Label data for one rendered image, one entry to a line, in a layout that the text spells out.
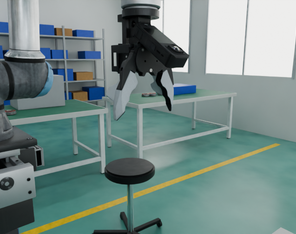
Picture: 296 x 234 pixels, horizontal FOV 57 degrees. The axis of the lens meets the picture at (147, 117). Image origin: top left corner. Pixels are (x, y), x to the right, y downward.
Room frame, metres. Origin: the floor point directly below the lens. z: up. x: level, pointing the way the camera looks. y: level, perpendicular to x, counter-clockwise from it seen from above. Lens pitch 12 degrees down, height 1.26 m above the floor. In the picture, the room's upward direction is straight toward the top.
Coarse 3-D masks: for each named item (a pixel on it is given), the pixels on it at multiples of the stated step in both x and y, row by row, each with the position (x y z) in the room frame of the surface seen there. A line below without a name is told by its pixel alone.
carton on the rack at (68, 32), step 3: (54, 30) 6.31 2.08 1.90; (57, 30) 6.23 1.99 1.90; (60, 30) 6.27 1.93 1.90; (66, 30) 6.35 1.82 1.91; (69, 30) 6.39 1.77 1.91; (54, 33) 6.32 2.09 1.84; (57, 33) 6.22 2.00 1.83; (60, 33) 6.27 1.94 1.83; (66, 33) 6.35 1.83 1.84; (69, 33) 6.39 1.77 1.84
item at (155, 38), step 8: (144, 24) 0.52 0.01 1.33; (136, 32) 0.51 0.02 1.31; (144, 32) 0.49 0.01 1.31; (152, 32) 0.50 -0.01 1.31; (160, 32) 0.52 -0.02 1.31; (144, 40) 0.49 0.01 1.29; (152, 40) 0.48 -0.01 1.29; (160, 40) 0.48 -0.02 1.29; (168, 40) 0.50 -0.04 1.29; (152, 48) 0.48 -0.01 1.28; (160, 48) 0.46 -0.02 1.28; (168, 48) 0.46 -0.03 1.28; (176, 48) 0.46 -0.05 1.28; (160, 56) 0.46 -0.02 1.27; (168, 56) 0.45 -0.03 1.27; (176, 56) 0.45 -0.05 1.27; (184, 56) 0.46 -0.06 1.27; (168, 64) 0.45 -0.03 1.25; (176, 64) 0.46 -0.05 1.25; (184, 64) 0.47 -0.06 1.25
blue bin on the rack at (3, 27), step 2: (0, 22) 5.54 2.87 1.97; (2, 22) 5.56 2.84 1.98; (4, 22) 5.58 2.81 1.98; (6, 22) 5.60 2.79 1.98; (0, 24) 5.53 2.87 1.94; (2, 24) 5.55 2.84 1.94; (4, 24) 5.57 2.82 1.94; (6, 24) 5.59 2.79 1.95; (0, 26) 5.53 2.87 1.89; (2, 26) 5.55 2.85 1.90; (4, 26) 5.57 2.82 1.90; (6, 26) 5.59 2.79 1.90; (0, 28) 5.53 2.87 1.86; (2, 28) 5.55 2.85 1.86; (4, 28) 5.57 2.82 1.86; (6, 28) 5.59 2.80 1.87; (0, 30) 5.53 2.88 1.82; (2, 30) 5.55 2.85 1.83; (4, 30) 5.57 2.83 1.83; (6, 30) 5.59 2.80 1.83; (8, 30) 5.61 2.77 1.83; (4, 32) 5.57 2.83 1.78; (6, 32) 5.59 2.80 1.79; (8, 32) 5.61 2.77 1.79
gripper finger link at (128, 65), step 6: (132, 54) 0.50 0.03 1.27; (126, 60) 0.49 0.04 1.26; (132, 60) 0.50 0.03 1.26; (126, 66) 0.49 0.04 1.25; (132, 66) 0.49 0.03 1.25; (120, 72) 0.49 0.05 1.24; (126, 72) 0.49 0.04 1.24; (120, 78) 0.48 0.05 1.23; (126, 78) 0.49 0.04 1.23; (120, 84) 0.48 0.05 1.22; (120, 90) 0.48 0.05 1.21
